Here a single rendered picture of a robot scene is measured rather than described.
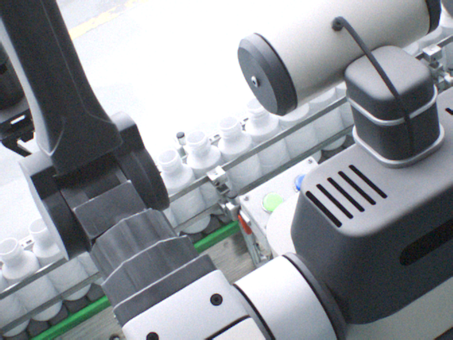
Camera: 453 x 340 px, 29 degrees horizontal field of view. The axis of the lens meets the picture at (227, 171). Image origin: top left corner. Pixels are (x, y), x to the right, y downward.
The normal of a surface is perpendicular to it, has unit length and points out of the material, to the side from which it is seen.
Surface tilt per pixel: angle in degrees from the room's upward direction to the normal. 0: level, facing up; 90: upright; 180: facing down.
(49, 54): 80
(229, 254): 90
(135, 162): 37
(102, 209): 31
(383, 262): 90
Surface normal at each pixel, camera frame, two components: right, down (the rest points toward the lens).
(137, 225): 0.21, -0.47
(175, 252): 0.48, -0.58
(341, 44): 0.29, 0.12
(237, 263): 0.46, 0.50
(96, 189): 0.17, -0.28
